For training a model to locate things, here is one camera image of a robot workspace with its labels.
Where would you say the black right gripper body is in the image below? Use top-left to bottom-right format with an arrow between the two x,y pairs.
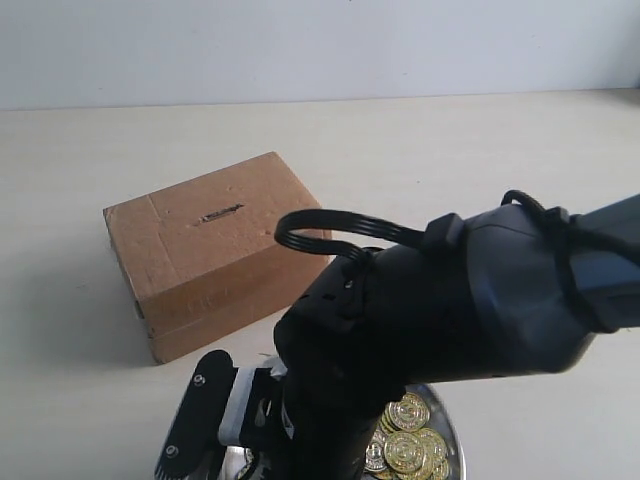
219,247 -> 410,479

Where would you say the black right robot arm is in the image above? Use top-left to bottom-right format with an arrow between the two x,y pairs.
154,190 -> 639,479

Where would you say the brown cardboard box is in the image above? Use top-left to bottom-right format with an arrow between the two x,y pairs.
103,152 -> 328,364

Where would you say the gold coin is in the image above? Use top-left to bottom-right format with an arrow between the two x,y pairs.
365,439 -> 387,473
385,392 -> 431,432
383,431 -> 425,473

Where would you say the round metal plate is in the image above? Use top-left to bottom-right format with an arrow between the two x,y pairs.
363,384 -> 466,480

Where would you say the black ribbon cable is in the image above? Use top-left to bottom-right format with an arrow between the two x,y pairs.
275,208 -> 469,261

